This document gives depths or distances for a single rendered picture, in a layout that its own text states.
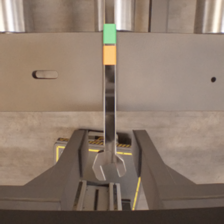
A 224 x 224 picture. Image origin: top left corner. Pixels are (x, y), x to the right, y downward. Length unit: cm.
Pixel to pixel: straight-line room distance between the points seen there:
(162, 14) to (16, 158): 170
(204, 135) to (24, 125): 169
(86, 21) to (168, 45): 123
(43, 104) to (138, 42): 13
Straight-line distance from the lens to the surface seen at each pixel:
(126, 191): 142
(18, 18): 53
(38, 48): 20
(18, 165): 188
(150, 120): 148
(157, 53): 19
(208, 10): 55
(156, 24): 61
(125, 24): 46
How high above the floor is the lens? 135
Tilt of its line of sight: 74 degrees down
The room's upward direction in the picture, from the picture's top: 177 degrees clockwise
